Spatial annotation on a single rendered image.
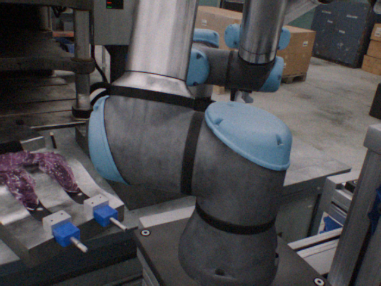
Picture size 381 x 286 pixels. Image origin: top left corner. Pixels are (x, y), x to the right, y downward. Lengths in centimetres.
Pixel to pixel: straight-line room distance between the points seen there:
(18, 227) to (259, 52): 65
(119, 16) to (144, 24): 133
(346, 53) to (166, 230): 751
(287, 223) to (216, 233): 107
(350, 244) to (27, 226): 69
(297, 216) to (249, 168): 115
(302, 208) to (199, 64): 96
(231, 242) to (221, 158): 12
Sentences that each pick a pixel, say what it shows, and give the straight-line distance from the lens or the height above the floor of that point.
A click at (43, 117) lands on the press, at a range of 179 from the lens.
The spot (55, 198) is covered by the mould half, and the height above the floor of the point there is 86.
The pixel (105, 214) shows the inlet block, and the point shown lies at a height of 87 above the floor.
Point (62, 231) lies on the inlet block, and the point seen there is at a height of 87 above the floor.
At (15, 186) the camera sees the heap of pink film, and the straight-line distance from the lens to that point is 106.
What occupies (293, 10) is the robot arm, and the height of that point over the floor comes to 135.
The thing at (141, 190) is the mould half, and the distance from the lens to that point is 109.
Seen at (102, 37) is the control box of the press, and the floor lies 111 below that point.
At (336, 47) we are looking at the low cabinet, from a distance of 817.
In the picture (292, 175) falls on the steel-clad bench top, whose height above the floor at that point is 80.
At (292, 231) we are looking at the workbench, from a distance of 164.
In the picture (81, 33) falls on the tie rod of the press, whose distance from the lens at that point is 167.
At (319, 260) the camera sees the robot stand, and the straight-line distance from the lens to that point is 82.
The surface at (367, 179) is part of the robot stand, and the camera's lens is 63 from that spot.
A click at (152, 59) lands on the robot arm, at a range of 51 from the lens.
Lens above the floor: 143
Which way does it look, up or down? 24 degrees down
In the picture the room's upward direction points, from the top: 6 degrees clockwise
